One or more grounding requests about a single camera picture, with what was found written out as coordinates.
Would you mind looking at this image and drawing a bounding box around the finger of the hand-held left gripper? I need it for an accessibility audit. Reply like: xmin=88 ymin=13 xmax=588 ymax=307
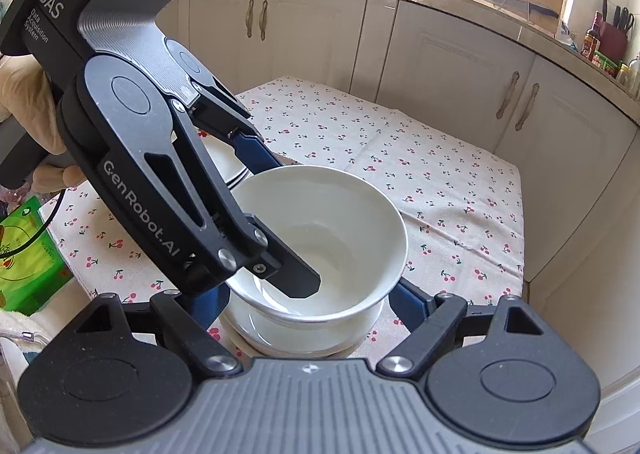
xmin=65 ymin=101 xmax=322 ymax=301
xmin=191 ymin=75 xmax=285 ymax=176

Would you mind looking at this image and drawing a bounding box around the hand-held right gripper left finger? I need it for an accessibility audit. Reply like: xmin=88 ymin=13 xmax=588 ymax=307
xmin=72 ymin=284 xmax=241 ymax=377

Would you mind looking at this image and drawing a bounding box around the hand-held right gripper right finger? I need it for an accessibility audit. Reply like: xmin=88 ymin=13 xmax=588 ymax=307
xmin=375 ymin=279 xmax=548 ymax=377

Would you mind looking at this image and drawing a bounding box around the white bowl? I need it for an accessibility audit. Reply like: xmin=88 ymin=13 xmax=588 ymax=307
xmin=220 ymin=279 xmax=387 ymax=342
xmin=232 ymin=329 xmax=373 ymax=360
xmin=227 ymin=165 xmax=408 ymax=323

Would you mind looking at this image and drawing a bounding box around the person's left hand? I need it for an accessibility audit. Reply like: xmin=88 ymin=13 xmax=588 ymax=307
xmin=0 ymin=54 xmax=86 ymax=195

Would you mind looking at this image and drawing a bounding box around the cherry print tablecloth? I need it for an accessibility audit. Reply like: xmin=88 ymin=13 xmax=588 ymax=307
xmin=37 ymin=76 xmax=526 ymax=360

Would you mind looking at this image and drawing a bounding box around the green package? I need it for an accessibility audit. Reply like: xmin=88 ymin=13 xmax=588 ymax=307
xmin=0 ymin=196 xmax=76 ymax=317

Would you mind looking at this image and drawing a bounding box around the black kitchen knife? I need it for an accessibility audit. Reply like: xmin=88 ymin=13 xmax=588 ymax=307
xmin=484 ymin=0 xmax=560 ymax=20

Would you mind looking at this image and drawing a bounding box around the dark soy sauce bottle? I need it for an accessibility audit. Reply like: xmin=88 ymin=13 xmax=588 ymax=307
xmin=581 ymin=11 xmax=604 ymax=67

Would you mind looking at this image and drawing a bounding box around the dark red knife block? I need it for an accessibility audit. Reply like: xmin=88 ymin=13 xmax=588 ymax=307
xmin=597 ymin=0 xmax=635 ymax=62

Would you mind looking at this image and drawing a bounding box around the black cable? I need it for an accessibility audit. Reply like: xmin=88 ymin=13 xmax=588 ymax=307
xmin=0 ymin=186 xmax=69 ymax=257

